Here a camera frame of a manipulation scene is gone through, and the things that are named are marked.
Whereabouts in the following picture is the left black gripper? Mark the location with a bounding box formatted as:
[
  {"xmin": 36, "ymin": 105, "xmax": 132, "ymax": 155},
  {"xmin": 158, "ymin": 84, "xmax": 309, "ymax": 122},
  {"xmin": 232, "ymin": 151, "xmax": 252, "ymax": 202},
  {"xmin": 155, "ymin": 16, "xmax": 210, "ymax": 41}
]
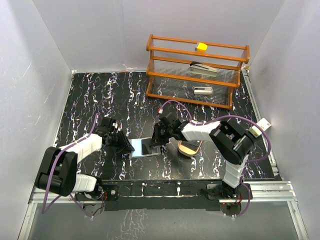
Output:
[{"xmin": 109, "ymin": 129, "xmax": 134, "ymax": 154}]

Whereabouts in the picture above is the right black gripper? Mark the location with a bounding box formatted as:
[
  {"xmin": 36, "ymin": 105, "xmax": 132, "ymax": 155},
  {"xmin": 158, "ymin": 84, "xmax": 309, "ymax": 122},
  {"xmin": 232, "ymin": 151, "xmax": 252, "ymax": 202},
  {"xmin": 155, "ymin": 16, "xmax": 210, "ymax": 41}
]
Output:
[{"xmin": 149, "ymin": 123, "xmax": 173, "ymax": 146}]

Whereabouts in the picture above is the grey black stapler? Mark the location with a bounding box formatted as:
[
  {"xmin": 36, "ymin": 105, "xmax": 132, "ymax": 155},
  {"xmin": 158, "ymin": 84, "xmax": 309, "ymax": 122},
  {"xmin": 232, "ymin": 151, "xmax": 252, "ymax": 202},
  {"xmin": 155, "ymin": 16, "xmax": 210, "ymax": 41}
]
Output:
[{"xmin": 188, "ymin": 61, "xmax": 218, "ymax": 78}]

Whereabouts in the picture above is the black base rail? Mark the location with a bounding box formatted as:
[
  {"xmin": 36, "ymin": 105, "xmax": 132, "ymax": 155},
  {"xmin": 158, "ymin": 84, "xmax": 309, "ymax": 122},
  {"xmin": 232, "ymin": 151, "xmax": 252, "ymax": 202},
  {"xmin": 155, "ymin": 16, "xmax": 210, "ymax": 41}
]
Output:
[{"xmin": 75, "ymin": 179, "xmax": 253, "ymax": 212}]

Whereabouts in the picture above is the grey card holder wallet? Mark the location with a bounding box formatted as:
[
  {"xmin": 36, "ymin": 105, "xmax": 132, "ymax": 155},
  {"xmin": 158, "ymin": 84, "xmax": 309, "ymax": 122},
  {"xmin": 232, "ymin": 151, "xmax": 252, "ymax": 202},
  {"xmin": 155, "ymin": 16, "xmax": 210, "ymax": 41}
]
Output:
[{"xmin": 129, "ymin": 137, "xmax": 161, "ymax": 159}]

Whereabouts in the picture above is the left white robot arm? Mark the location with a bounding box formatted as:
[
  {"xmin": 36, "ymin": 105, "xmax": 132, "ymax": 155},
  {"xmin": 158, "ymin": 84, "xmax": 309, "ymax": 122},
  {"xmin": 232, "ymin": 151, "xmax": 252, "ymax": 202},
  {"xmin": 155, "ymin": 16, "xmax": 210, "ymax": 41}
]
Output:
[{"xmin": 34, "ymin": 116, "xmax": 135, "ymax": 200}]

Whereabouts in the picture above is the oval wooden tray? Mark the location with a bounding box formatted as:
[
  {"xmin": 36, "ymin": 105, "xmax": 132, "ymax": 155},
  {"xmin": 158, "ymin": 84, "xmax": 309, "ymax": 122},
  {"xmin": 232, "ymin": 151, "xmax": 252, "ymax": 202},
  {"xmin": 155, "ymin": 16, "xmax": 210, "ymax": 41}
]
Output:
[{"xmin": 178, "ymin": 126, "xmax": 203, "ymax": 157}]

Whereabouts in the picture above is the yellow white block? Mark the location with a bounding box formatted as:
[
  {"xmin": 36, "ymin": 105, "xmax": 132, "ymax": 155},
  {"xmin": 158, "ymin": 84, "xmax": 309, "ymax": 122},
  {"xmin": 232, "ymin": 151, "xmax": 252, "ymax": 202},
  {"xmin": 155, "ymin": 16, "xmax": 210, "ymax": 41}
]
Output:
[{"xmin": 194, "ymin": 42, "xmax": 208, "ymax": 53}]

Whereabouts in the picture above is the white card box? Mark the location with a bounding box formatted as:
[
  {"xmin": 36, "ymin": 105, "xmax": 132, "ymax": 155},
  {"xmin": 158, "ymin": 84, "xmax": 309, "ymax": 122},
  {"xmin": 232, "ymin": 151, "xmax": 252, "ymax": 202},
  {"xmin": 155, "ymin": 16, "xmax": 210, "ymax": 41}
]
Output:
[{"xmin": 248, "ymin": 118, "xmax": 272, "ymax": 138}]

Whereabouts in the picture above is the small white stapler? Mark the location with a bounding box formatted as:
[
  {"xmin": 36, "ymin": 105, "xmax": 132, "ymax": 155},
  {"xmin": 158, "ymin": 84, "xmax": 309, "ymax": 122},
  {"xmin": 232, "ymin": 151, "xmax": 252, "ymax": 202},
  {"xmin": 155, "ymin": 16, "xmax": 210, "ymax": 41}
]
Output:
[{"xmin": 193, "ymin": 86, "xmax": 213, "ymax": 95}]

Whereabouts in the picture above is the black credit card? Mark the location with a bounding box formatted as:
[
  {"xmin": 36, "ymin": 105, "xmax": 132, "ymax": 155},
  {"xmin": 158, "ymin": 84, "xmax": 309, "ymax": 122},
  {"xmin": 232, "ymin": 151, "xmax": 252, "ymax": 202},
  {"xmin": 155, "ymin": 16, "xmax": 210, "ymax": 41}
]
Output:
[{"xmin": 141, "ymin": 138, "xmax": 152, "ymax": 155}]

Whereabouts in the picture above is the orange wooden shelf rack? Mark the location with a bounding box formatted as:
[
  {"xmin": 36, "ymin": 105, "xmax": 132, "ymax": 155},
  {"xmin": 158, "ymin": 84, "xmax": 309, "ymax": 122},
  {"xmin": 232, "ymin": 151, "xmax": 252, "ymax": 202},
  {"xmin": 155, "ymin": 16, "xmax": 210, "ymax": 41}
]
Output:
[{"xmin": 146, "ymin": 34, "xmax": 250, "ymax": 110}]

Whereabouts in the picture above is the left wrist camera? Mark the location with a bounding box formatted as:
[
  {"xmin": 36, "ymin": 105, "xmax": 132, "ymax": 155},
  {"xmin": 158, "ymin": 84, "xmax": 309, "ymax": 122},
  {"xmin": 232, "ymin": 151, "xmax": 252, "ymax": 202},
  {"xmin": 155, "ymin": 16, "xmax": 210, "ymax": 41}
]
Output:
[{"xmin": 112, "ymin": 120, "xmax": 122, "ymax": 133}]

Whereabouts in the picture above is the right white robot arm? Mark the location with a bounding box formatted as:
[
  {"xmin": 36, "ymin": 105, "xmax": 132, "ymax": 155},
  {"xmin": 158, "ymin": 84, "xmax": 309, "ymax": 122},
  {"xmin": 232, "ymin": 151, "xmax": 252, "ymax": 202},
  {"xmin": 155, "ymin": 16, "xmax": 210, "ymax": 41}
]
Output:
[{"xmin": 145, "ymin": 113, "xmax": 256, "ymax": 199}]

